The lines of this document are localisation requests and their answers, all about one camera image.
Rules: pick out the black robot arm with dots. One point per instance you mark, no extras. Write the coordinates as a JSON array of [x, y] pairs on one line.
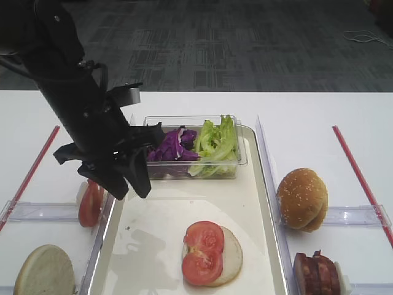
[[39, 41]]

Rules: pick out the upright pale bun slice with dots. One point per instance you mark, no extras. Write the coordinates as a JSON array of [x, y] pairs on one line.
[[47, 270]]

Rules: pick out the clear plastic salad box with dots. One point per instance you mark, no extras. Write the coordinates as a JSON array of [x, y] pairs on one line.
[[169, 123]]

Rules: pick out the remaining red tomato slices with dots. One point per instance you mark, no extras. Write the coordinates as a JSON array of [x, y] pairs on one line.
[[90, 205]]

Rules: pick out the white pusher block patties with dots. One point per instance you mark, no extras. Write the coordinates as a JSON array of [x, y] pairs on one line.
[[345, 286]]

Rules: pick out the red tape strip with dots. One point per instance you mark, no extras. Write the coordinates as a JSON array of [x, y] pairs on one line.
[[363, 183], [30, 172]]

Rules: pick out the upper right clear holder rail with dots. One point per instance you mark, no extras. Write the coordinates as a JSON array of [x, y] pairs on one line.
[[357, 216]]

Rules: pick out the clear holder rail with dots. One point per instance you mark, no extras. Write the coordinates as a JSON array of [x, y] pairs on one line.
[[370, 288], [357, 216], [29, 211]]

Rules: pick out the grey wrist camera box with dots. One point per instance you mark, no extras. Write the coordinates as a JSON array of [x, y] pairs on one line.
[[125, 95]]

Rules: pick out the right red tape strip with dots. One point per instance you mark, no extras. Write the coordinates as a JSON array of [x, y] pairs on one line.
[[363, 183]]

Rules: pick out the green lettuce leaves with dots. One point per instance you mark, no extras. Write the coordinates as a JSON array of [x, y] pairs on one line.
[[216, 143]]

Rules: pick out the brown meat patties stack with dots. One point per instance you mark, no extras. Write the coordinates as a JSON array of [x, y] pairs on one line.
[[316, 275]]

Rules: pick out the long clear divider rail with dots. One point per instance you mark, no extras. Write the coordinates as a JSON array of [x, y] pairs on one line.
[[280, 237], [102, 221]]

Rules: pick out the purple cabbage leaves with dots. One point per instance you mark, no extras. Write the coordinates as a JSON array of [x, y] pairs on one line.
[[176, 147]]

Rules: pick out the cream rectangular metal tray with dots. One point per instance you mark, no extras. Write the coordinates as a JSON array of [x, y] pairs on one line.
[[141, 253]]

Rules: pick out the left long clear divider rail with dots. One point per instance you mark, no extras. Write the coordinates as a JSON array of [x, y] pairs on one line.
[[102, 221]]

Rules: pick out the bottom bun slice on tray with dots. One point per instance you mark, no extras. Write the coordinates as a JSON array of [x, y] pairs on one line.
[[232, 258]]

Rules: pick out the right long clear divider rail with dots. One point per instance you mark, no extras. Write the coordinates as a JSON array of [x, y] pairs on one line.
[[280, 237]]

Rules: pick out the red tomato slice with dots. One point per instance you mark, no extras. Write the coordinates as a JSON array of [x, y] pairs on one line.
[[203, 264]]

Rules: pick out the left red tape strip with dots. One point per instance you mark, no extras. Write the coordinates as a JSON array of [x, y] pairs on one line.
[[30, 172]]

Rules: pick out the sesame seed top buns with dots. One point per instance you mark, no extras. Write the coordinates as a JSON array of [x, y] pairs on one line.
[[303, 198]]

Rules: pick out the white pusher block tomato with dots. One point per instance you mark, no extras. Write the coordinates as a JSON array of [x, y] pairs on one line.
[[82, 190]]

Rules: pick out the upper left clear holder rail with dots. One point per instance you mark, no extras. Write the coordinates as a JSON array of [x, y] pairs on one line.
[[29, 211]]

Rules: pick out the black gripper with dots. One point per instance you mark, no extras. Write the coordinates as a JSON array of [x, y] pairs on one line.
[[102, 137]]

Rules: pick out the lower right clear holder rail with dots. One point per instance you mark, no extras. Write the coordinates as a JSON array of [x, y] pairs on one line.
[[370, 288]]

